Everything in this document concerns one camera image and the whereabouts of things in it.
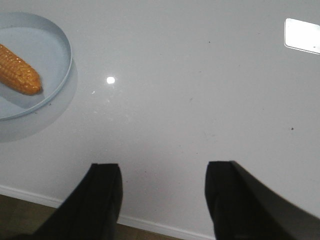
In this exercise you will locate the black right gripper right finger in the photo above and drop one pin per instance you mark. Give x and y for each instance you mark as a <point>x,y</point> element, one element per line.
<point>243,208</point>

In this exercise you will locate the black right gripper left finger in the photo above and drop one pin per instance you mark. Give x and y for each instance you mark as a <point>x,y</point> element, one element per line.
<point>91,211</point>

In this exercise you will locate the orange corn cob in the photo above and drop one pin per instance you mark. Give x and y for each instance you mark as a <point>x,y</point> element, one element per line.
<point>18,75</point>

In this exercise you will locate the light blue round plate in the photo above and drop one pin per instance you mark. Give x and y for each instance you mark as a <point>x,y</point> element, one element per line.
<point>43,45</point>

